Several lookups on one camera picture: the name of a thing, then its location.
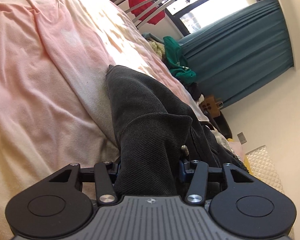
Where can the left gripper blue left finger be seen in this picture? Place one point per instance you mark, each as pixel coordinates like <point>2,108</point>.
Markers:
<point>105,175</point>

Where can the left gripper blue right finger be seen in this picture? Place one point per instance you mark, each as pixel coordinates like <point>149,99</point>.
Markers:
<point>193,176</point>

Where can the black pants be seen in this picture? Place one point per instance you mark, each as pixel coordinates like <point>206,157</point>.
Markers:
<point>154,131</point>

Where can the pastel pillow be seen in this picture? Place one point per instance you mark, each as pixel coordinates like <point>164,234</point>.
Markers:
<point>234,147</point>

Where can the black armchair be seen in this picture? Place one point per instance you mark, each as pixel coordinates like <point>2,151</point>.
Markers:
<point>222,126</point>

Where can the quilted white headboard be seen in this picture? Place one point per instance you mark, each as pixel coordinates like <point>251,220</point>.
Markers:
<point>263,168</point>

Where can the brown paper bag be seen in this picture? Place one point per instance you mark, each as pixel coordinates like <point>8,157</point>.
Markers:
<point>212,105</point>

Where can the pastel bed sheet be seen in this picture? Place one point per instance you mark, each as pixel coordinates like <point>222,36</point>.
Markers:
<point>54,108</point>

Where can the green garment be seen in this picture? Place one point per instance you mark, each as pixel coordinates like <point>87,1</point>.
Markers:
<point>177,63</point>

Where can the right teal curtain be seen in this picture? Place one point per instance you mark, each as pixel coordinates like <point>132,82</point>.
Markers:
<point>237,55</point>

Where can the yellow knitted garment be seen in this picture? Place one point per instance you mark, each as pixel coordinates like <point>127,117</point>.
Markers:
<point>158,48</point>

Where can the red garment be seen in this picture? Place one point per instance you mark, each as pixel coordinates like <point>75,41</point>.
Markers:
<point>136,12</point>

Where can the grey wall switch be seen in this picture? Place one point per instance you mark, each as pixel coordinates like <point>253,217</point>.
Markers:
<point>242,138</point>

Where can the window with dark frame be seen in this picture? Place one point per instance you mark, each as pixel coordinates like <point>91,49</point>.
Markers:
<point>185,17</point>

